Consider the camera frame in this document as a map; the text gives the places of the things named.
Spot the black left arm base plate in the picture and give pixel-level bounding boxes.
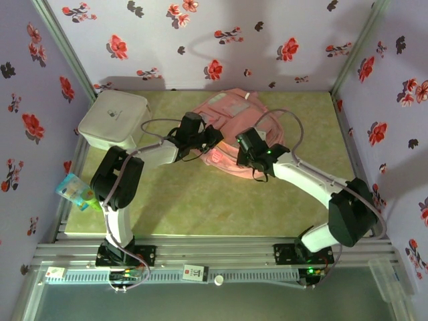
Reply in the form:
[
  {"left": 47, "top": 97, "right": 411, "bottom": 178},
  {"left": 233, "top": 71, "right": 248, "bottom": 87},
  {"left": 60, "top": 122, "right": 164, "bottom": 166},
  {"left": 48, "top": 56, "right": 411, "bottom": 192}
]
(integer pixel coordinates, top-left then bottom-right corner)
[{"left": 95, "top": 242, "right": 158, "bottom": 268}]

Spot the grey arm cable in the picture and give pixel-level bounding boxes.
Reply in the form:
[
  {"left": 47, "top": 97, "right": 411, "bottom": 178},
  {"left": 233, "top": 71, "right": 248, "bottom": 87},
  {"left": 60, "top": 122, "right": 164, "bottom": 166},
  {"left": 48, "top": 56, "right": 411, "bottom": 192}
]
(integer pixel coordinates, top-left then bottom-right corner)
[
  {"left": 253, "top": 108, "right": 389, "bottom": 289},
  {"left": 102, "top": 117, "right": 185, "bottom": 292}
]

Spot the grey slotted cable duct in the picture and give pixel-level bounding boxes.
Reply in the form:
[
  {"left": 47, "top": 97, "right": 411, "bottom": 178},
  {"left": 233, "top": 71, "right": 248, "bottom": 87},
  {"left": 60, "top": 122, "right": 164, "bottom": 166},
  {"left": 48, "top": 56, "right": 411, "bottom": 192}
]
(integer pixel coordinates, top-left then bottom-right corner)
[{"left": 44, "top": 267, "right": 301, "bottom": 286}]

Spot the grey right arm cable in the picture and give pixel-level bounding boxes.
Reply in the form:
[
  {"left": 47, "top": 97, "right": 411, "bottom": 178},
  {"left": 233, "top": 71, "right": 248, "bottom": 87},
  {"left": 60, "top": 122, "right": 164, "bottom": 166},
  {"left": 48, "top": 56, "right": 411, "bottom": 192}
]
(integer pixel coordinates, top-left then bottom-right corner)
[{"left": 253, "top": 108, "right": 389, "bottom": 289}]

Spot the thin black camera cable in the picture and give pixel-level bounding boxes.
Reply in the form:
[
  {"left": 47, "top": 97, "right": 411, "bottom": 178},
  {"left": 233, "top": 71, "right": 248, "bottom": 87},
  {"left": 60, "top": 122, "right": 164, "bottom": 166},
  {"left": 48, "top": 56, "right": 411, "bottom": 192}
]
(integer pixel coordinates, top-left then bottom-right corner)
[
  {"left": 166, "top": 126, "right": 203, "bottom": 164},
  {"left": 251, "top": 166, "right": 270, "bottom": 183}
]

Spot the aluminium front rail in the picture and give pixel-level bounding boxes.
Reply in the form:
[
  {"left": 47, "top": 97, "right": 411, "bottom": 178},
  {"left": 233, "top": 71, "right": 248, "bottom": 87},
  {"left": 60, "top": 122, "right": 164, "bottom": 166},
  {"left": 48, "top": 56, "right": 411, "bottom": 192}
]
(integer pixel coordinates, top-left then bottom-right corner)
[{"left": 32, "top": 235, "right": 399, "bottom": 269}]

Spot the aluminium side rail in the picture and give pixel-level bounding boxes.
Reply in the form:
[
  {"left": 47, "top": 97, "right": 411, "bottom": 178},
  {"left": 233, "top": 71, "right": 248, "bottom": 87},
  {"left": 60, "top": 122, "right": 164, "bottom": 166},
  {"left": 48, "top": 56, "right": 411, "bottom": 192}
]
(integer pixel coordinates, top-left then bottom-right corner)
[
  {"left": 51, "top": 135, "right": 90, "bottom": 242},
  {"left": 331, "top": 92, "right": 391, "bottom": 240}
]

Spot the grey left arm cable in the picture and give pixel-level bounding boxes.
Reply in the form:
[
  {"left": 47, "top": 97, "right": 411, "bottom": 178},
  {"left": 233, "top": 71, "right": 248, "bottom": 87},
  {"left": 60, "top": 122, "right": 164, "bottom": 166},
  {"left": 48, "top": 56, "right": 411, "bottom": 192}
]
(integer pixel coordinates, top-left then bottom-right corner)
[{"left": 102, "top": 117, "right": 185, "bottom": 292}]

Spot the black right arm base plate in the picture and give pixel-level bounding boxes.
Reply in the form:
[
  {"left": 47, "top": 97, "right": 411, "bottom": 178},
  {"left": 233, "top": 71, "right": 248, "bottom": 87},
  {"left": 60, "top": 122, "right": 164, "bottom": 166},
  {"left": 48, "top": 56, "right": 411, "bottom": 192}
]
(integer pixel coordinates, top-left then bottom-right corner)
[{"left": 272, "top": 241, "right": 335, "bottom": 268}]

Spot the pink fabric backpack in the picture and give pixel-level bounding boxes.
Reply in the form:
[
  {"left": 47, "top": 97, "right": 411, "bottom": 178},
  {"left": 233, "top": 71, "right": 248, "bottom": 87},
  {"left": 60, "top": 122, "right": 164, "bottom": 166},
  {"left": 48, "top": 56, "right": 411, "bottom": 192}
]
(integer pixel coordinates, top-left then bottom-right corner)
[{"left": 192, "top": 87, "right": 286, "bottom": 181}]

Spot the white label card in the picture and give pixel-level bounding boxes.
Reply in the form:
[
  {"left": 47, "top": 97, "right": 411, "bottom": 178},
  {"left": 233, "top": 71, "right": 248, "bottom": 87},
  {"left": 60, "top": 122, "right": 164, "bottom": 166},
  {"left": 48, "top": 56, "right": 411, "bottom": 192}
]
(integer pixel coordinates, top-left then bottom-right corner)
[{"left": 183, "top": 263, "right": 210, "bottom": 282}]

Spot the small white red-marked box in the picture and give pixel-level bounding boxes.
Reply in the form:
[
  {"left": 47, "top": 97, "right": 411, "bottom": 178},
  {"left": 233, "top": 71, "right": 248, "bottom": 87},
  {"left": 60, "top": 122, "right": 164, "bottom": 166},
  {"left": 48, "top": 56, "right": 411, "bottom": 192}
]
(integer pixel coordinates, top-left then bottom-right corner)
[{"left": 45, "top": 267, "right": 68, "bottom": 280}]

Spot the white zippered storage case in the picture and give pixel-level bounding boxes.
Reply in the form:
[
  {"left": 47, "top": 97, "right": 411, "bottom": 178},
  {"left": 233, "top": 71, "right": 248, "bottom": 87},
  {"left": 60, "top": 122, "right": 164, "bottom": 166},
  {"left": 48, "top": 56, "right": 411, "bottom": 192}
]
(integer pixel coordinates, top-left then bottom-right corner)
[{"left": 77, "top": 89, "right": 154, "bottom": 152}]

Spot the aluminium corner post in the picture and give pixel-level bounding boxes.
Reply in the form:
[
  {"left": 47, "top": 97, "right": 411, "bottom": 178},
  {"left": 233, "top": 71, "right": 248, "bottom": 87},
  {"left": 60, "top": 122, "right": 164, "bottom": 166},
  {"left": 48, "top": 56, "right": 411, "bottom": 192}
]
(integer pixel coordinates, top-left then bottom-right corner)
[
  {"left": 330, "top": 0, "right": 391, "bottom": 97},
  {"left": 31, "top": 0, "right": 98, "bottom": 102}
]

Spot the clear plastic container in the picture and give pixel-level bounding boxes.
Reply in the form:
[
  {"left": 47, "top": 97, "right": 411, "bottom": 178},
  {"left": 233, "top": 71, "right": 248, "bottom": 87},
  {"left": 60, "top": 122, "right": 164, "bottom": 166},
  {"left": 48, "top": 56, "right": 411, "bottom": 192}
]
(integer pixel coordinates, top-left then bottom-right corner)
[{"left": 367, "top": 256, "right": 415, "bottom": 304}]

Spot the light blue printed packet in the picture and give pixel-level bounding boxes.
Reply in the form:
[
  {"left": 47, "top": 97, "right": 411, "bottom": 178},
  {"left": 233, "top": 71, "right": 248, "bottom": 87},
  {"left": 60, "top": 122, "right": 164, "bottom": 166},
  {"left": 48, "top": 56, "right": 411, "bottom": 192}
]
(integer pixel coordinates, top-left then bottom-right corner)
[{"left": 55, "top": 173, "right": 95, "bottom": 213}]

